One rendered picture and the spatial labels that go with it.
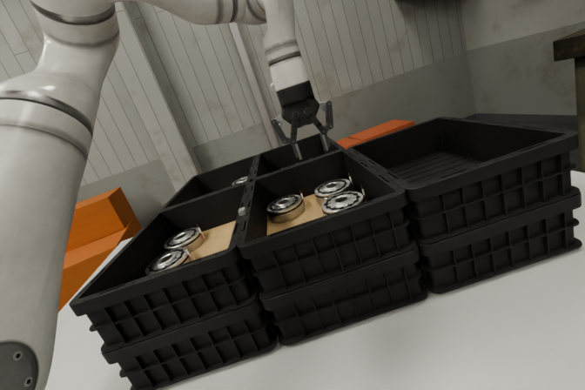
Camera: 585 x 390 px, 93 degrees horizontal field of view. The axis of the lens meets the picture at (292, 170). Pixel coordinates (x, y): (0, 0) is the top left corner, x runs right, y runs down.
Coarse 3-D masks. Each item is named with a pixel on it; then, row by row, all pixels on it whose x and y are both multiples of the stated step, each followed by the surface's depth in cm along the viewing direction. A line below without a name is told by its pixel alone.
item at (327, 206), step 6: (342, 192) 71; (348, 192) 70; (354, 192) 68; (330, 198) 70; (354, 198) 65; (360, 198) 64; (324, 204) 68; (330, 204) 67; (348, 204) 64; (354, 204) 63; (324, 210) 65; (330, 210) 64; (336, 210) 63
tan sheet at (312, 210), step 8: (312, 200) 81; (312, 208) 76; (320, 208) 74; (304, 216) 73; (312, 216) 71; (320, 216) 70; (272, 224) 74; (280, 224) 73; (288, 224) 71; (296, 224) 70; (272, 232) 70
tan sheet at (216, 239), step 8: (232, 224) 83; (208, 232) 83; (216, 232) 81; (224, 232) 79; (208, 240) 78; (216, 240) 76; (224, 240) 74; (200, 248) 75; (208, 248) 73; (216, 248) 72; (224, 248) 70; (192, 256) 72; (200, 256) 70
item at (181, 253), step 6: (168, 252) 71; (180, 252) 68; (186, 252) 67; (180, 258) 66; (150, 264) 68; (168, 264) 65; (174, 264) 64; (150, 270) 65; (156, 270) 64; (162, 270) 63
